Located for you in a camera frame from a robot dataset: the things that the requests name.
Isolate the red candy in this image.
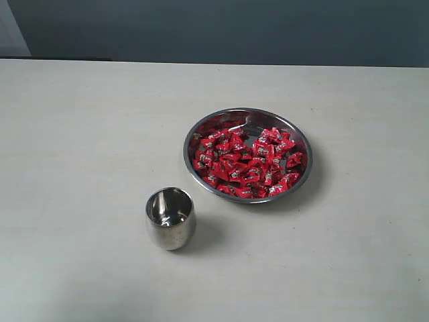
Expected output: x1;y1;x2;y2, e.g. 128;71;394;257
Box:
286;152;305;169
267;177;290;197
192;151;212;172
235;186;253;199
257;127;283;144

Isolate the stainless steel cup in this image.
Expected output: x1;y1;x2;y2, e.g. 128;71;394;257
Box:
145;187;196;251

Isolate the round stainless steel plate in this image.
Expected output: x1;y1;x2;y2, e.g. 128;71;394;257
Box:
183;107;313;205

